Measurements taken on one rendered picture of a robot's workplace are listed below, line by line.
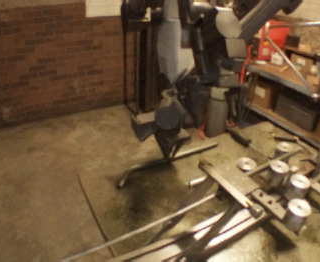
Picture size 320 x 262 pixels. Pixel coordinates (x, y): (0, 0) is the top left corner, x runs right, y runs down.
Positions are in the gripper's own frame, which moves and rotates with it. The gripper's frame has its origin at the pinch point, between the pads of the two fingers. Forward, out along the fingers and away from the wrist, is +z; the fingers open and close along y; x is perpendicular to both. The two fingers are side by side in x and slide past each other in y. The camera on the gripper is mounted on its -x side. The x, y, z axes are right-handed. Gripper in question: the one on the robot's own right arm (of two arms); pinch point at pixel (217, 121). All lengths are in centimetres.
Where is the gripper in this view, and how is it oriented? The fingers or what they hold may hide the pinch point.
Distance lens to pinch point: 53.5
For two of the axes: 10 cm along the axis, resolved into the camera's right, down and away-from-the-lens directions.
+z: 1.5, 9.9, 0.1
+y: 9.3, -1.4, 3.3
